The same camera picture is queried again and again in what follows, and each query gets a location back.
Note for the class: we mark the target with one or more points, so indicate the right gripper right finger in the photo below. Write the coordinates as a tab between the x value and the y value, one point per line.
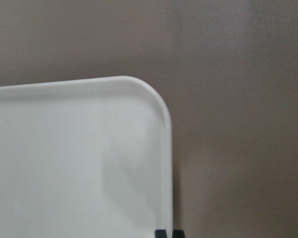
178	234

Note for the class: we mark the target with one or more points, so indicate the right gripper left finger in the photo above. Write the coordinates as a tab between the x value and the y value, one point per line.
160	234

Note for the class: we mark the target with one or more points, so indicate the cream rabbit tray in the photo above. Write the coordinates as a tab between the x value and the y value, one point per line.
89	158

